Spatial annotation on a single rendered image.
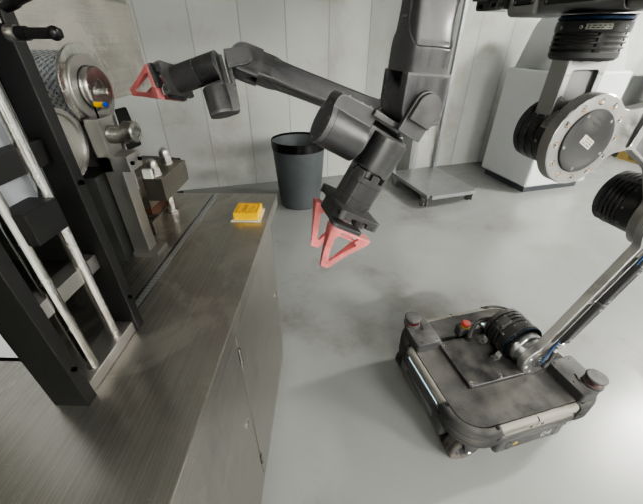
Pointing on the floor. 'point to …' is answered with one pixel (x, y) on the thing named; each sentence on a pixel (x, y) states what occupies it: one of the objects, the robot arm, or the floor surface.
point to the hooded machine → (533, 180)
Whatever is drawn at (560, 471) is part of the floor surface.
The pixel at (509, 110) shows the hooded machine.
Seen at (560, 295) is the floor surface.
